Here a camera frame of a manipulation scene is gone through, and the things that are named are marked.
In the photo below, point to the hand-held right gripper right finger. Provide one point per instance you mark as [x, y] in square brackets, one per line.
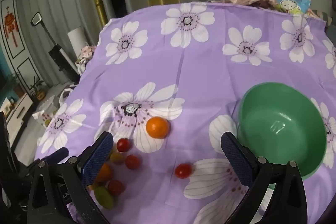
[233, 158]

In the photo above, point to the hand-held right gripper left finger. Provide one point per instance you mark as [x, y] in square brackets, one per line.
[96, 161]

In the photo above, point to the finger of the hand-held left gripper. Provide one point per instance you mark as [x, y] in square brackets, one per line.
[57, 155]

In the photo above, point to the small orange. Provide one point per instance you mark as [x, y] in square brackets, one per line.
[105, 172]

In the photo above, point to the small green fruit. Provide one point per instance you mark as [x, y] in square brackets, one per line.
[117, 157]
[105, 197]

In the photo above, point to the small yellow fruit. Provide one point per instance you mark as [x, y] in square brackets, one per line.
[93, 185]

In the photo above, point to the red cherry tomato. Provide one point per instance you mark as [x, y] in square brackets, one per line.
[183, 171]
[115, 187]
[123, 144]
[132, 161]

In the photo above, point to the green plastic bowl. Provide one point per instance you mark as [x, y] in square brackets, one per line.
[283, 134]

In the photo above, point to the large orange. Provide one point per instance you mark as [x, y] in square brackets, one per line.
[157, 127]

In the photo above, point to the white plastic bag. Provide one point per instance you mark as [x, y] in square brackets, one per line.
[51, 107]

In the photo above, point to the white low cabinet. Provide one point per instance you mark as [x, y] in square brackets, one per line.
[17, 113]

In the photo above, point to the potted plant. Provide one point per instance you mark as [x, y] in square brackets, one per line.
[17, 87]
[38, 90]

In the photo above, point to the black speaker with white bar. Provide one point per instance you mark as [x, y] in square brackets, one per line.
[61, 60]

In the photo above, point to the purple floral cloth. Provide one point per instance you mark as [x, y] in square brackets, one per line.
[197, 69]

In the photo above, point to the floral cloth pile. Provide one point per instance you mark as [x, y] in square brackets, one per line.
[85, 54]

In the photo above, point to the white cylinder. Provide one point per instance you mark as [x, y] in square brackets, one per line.
[76, 40]

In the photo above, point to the cartoon printed pillow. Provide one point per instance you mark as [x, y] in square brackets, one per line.
[291, 3]

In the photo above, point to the red knot wall hanging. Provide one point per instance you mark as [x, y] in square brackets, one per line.
[11, 24]

